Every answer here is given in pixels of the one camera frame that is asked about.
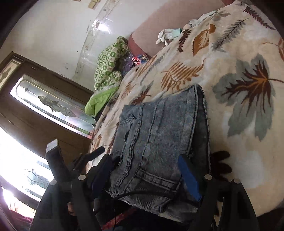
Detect blue denim jeans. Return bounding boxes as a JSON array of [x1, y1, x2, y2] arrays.
[[107, 85, 211, 222]]

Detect pink upholstered headboard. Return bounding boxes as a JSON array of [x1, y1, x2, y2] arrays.
[[129, 0, 233, 58]]

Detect white glove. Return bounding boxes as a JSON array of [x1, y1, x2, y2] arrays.
[[155, 28, 182, 46]]

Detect leaf pattern beige blanket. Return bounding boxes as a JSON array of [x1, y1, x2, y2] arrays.
[[90, 1, 283, 216]]

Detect red blue small box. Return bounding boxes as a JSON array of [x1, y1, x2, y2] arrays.
[[132, 54, 149, 65]]

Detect green patterned folded quilt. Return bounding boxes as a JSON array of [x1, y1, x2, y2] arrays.
[[85, 37, 129, 117]]

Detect stained glass wooden door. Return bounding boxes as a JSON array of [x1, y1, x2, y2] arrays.
[[0, 51, 96, 209]]

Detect gold wall switch plate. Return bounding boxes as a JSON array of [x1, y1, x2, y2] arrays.
[[88, 0, 101, 9]]

